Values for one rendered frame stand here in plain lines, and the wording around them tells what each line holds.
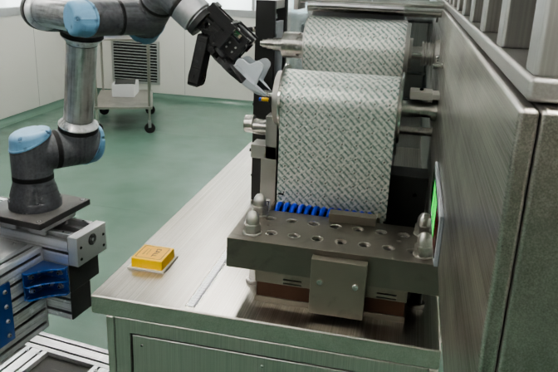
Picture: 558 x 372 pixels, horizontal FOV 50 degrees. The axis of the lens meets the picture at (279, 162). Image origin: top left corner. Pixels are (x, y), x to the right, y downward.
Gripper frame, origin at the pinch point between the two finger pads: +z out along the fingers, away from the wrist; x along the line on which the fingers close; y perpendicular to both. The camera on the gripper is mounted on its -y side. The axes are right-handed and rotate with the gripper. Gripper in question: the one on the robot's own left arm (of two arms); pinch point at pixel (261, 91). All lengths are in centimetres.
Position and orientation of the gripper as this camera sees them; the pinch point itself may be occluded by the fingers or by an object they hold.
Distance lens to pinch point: 128.9
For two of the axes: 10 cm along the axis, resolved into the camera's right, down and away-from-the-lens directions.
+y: 6.6, -6.7, -3.6
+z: 7.2, 6.9, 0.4
